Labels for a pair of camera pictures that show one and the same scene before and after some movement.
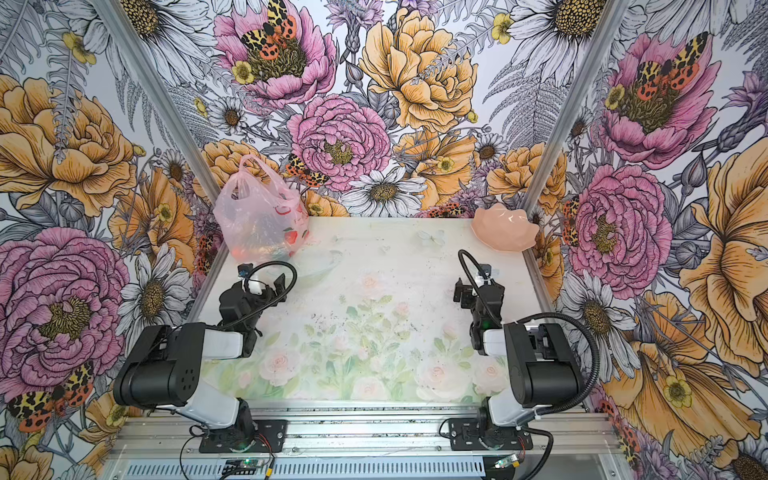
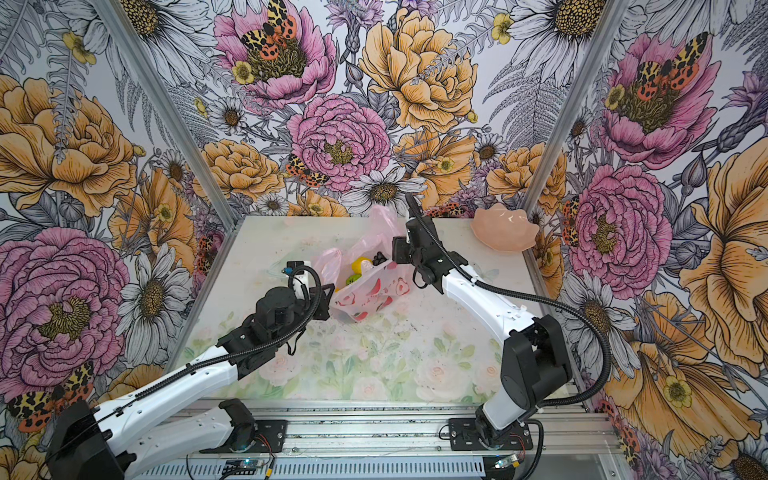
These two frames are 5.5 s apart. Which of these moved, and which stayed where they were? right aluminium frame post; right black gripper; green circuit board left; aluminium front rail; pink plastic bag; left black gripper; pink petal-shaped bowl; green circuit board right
Moved: pink plastic bag; right black gripper; left black gripper
Stayed: green circuit board right; pink petal-shaped bowl; right aluminium frame post; aluminium front rail; green circuit board left
